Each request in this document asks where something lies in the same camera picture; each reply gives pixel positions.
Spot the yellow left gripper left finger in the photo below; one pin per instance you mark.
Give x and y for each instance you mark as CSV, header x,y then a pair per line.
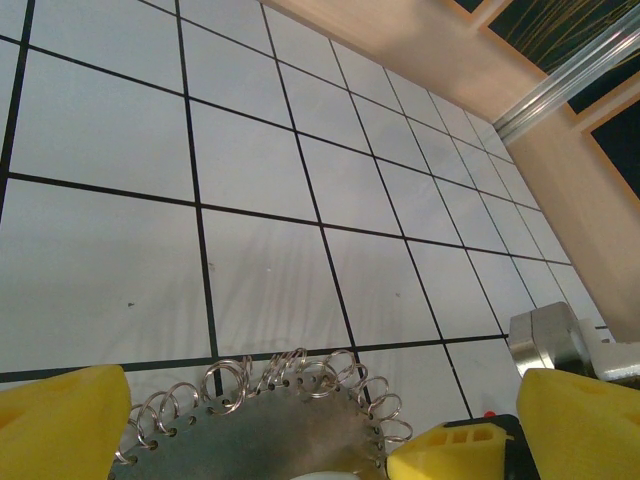
x,y
55,430

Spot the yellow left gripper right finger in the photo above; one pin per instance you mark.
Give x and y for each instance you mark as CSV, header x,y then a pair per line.
x,y
585,435

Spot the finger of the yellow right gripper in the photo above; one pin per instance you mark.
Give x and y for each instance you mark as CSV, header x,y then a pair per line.
x,y
450,455

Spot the feather and oval art panel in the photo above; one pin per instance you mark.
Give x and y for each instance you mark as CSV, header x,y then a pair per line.
x,y
625,145

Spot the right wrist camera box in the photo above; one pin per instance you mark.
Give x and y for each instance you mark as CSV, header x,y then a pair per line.
x,y
550,340

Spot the aluminium corner post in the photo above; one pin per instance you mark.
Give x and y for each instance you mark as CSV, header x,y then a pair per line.
x,y
565,82

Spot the flower wall art panel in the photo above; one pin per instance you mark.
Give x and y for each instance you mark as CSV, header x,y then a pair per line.
x,y
462,4

